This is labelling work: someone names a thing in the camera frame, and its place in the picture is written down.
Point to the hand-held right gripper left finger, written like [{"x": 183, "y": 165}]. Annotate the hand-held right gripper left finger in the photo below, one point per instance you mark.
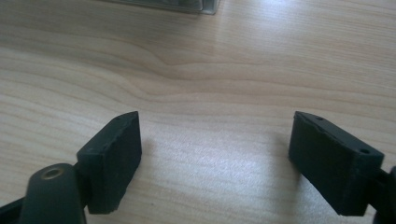
[{"x": 109, "y": 161}]

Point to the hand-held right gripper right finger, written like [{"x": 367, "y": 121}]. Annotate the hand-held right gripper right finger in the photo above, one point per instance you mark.
[{"x": 336, "y": 165}]

